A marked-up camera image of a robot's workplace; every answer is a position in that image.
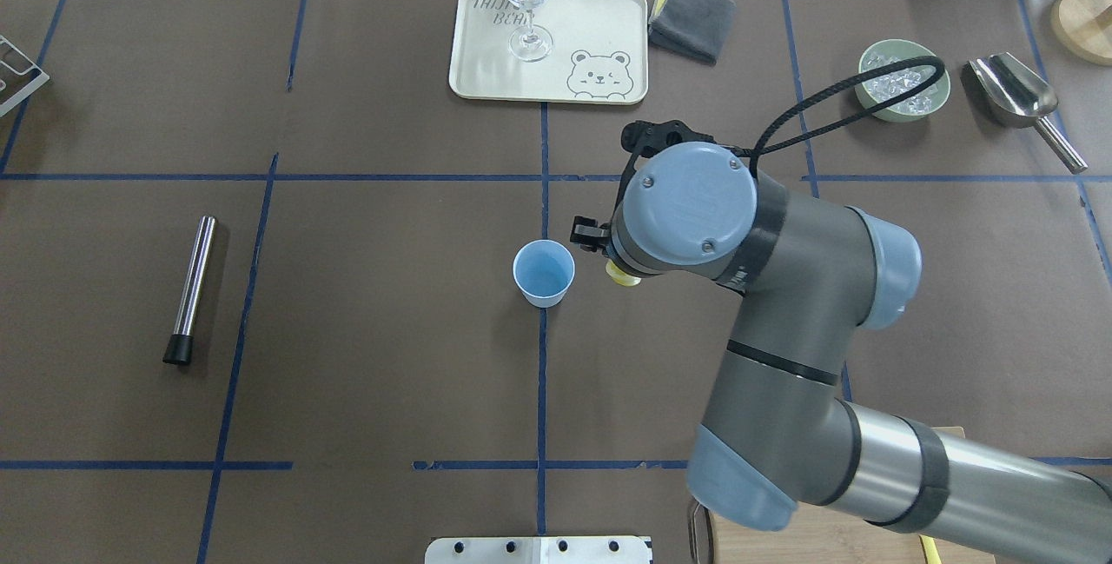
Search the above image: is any bamboo cutting board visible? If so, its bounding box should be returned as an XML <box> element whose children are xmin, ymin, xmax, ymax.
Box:
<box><xmin>698</xmin><ymin>427</ymin><xmax>996</xmax><ymax>564</ymax></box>

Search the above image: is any cream bear serving tray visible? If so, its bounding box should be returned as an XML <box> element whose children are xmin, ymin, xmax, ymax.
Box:
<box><xmin>447</xmin><ymin>0</ymin><xmax>651</xmax><ymax>105</ymax></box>

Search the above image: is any yellow lemon half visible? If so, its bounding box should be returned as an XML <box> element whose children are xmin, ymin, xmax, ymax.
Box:
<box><xmin>605</xmin><ymin>263</ymin><xmax>642</xmax><ymax>288</ymax></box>

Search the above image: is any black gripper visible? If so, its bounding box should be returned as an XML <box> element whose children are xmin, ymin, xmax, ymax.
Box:
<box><xmin>569</xmin><ymin>120</ymin><xmax>696</xmax><ymax>254</ymax></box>

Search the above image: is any white wire cup rack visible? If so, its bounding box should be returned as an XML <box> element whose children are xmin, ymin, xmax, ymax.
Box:
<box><xmin>0</xmin><ymin>36</ymin><xmax>50</xmax><ymax>116</ymax></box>

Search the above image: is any steel muddler black tip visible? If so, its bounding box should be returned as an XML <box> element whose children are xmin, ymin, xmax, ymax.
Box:
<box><xmin>162</xmin><ymin>215</ymin><xmax>217</xmax><ymax>367</ymax></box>

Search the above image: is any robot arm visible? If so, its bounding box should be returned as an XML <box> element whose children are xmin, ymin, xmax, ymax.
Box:
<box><xmin>570</xmin><ymin>121</ymin><xmax>1111</xmax><ymax>563</ymax></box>

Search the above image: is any light blue plastic cup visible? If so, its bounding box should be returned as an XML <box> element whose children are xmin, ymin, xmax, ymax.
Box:
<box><xmin>512</xmin><ymin>239</ymin><xmax>576</xmax><ymax>309</ymax></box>

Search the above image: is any wooden mug tree stand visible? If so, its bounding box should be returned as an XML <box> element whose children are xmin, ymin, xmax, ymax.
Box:
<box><xmin>1051</xmin><ymin>0</ymin><xmax>1111</xmax><ymax>68</ymax></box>

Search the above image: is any steel ice scoop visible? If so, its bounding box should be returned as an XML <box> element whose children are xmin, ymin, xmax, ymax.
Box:
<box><xmin>969</xmin><ymin>52</ymin><xmax>1089</xmax><ymax>176</ymax></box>

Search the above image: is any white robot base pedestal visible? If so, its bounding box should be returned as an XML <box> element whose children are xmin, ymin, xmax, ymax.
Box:
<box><xmin>424</xmin><ymin>534</ymin><xmax>655</xmax><ymax>563</ymax></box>

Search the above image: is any yellow plastic knife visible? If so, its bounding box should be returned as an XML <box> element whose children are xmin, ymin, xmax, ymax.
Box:
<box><xmin>920</xmin><ymin>535</ymin><xmax>943</xmax><ymax>564</ymax></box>

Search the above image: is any grey folded cloth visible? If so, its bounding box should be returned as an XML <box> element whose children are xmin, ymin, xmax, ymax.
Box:
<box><xmin>647</xmin><ymin>0</ymin><xmax>738</xmax><ymax>66</ymax></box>

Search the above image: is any green bowl of ice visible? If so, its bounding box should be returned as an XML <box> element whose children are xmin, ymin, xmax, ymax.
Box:
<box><xmin>854</xmin><ymin>40</ymin><xmax>950</xmax><ymax>122</ymax></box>

